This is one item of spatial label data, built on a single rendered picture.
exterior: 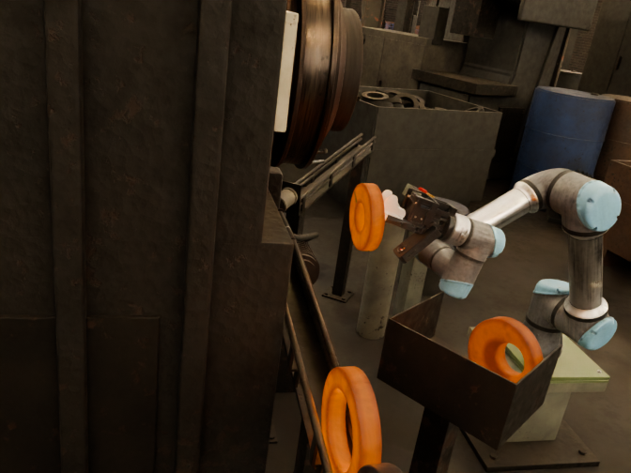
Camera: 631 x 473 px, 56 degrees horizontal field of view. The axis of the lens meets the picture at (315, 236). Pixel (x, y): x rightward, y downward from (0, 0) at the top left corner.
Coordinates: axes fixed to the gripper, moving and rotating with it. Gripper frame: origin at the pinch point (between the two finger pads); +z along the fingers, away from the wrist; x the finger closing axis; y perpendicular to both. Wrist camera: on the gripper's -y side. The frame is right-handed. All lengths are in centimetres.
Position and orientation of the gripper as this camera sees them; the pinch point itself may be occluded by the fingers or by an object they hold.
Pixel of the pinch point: (368, 209)
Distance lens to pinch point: 133.6
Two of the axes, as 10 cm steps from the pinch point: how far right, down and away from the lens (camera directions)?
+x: 2.1, 3.9, -8.9
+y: 3.8, -8.8, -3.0
